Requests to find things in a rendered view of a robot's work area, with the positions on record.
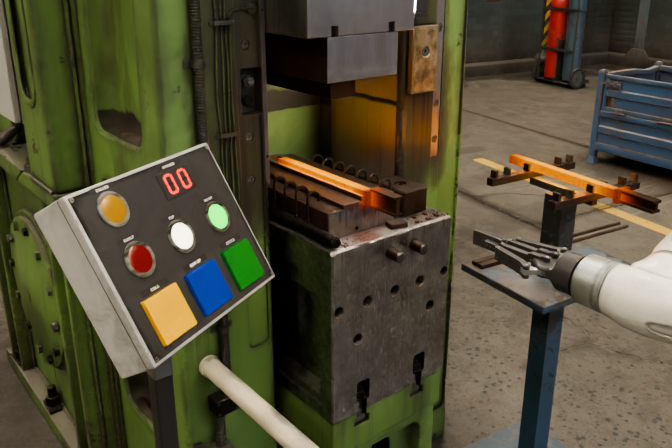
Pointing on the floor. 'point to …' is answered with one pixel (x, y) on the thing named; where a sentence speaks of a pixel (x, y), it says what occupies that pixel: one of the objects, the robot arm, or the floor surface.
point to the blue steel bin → (634, 115)
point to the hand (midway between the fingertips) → (489, 241)
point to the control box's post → (163, 405)
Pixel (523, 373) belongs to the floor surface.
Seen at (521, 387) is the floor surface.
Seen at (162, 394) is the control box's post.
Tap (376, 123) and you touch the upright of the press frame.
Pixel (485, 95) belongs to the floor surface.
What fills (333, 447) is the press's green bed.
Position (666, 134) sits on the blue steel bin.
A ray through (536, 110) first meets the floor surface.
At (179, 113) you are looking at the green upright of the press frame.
